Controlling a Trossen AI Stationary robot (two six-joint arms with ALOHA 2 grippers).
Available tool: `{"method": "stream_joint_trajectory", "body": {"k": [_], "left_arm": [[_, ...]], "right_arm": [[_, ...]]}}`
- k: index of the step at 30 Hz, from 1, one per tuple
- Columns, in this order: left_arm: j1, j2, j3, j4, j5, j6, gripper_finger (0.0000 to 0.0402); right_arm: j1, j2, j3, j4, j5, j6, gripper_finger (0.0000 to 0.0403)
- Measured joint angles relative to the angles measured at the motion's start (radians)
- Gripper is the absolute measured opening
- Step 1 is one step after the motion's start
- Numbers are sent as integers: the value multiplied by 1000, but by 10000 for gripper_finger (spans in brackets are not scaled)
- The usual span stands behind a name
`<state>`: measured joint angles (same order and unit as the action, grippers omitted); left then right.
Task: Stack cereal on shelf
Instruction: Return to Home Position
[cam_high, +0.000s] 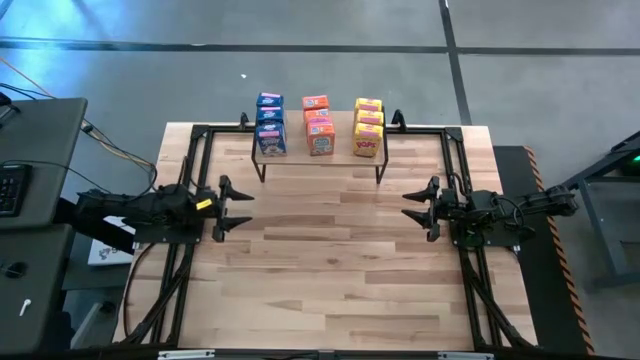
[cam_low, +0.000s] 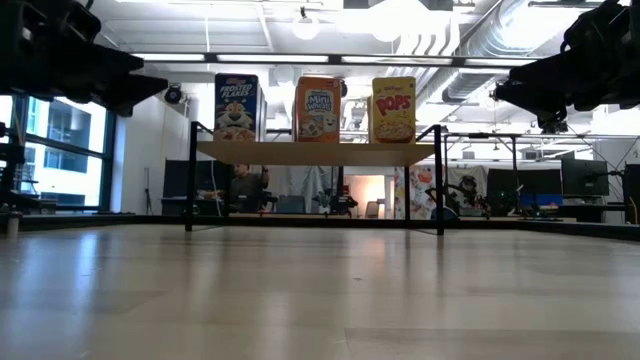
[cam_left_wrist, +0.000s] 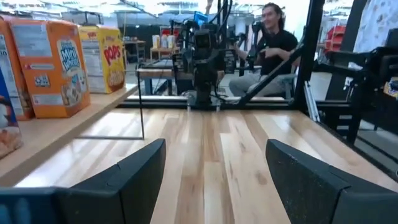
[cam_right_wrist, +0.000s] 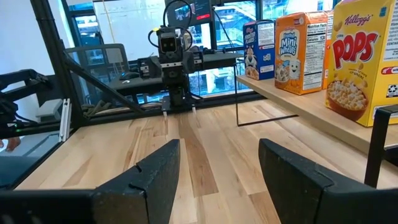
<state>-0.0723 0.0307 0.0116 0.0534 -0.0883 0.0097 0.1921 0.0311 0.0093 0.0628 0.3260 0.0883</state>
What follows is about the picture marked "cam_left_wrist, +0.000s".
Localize blue screen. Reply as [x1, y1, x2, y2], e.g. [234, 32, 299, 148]
[193, 11, 209, 26]

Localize red storage rack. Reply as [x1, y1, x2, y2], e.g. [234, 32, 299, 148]
[324, 24, 346, 54]

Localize dark grey metal cart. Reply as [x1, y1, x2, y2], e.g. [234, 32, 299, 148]
[313, 27, 398, 147]

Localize blue Frosted Flakes cereal box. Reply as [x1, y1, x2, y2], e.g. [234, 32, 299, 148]
[0, 67, 24, 160]

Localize person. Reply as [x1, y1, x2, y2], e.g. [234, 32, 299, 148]
[228, 2, 301, 97]

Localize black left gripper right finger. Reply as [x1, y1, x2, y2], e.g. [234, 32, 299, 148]
[266, 139, 379, 224]

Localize yellow Corn Pops cereal box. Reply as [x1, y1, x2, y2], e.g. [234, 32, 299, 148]
[77, 26, 126, 95]

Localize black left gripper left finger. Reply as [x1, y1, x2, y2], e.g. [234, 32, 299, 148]
[55, 139, 167, 224]

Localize wooden shelf with black legs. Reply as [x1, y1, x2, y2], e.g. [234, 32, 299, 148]
[0, 71, 146, 187]

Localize wooden background cabinet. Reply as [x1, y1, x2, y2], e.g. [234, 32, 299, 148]
[150, 34, 181, 60]

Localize orange Mini-Wheats cereal box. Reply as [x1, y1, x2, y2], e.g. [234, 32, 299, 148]
[8, 19, 91, 119]
[0, 14, 35, 121]

